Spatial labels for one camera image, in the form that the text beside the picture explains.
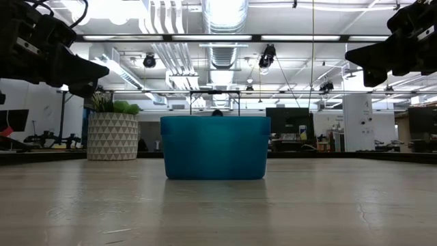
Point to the black aluminium table frame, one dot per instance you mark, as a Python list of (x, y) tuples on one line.
[(341, 155)]

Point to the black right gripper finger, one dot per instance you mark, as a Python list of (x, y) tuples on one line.
[(373, 78), (379, 54)]

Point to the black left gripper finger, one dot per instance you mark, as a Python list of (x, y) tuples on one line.
[(83, 89), (75, 70)]

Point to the silver ventilation duct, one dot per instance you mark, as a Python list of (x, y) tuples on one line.
[(223, 20)]

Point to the black overhead light bar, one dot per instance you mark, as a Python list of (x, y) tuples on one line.
[(167, 38)]

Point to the blue plastic basket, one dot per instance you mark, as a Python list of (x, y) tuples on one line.
[(215, 147)]

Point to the black monitor with tilted screen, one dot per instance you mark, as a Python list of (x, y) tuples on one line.
[(13, 119)]

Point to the wide black monitor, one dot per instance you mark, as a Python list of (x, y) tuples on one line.
[(286, 119)]

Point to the white triangle-patterned plant pot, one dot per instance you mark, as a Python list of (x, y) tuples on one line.
[(112, 136)]

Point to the white square pillar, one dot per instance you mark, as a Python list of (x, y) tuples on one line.
[(358, 116)]

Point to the green succulent plant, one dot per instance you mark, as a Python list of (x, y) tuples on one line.
[(121, 106)]

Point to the black monitor beside wooden panel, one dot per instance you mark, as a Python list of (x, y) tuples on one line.
[(423, 119)]

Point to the red object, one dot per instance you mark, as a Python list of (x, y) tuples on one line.
[(6, 131)]

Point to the person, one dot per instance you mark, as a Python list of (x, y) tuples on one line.
[(217, 113)]

